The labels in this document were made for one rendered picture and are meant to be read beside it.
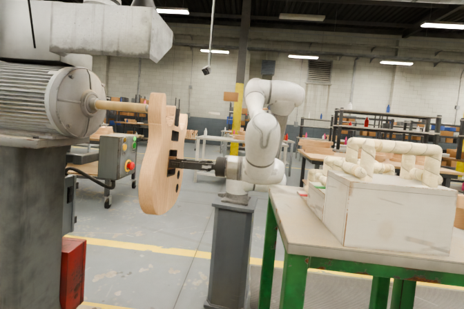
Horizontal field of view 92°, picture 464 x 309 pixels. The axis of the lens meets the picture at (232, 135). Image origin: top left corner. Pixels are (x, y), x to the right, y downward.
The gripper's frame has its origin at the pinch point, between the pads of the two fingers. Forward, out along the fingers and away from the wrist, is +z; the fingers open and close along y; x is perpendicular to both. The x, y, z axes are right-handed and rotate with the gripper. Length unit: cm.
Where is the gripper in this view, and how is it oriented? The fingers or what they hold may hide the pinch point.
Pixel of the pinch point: (173, 163)
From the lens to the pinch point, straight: 89.4
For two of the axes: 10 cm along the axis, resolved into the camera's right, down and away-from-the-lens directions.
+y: 0.6, 0.7, 10.0
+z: -10.0, -0.8, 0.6
